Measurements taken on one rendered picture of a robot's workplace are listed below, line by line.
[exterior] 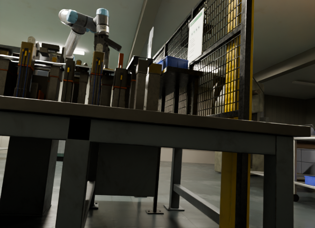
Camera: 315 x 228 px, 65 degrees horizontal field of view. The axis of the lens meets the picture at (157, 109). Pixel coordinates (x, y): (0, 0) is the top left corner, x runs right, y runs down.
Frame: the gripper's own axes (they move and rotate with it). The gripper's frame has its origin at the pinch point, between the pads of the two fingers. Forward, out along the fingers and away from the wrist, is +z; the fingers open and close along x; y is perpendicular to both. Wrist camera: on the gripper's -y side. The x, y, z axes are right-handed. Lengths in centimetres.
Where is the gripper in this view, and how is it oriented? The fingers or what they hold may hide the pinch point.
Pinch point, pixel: (106, 66)
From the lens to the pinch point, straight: 156.0
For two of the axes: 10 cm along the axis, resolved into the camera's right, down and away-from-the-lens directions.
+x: 2.7, -1.1, -9.6
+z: 0.3, 9.9, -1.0
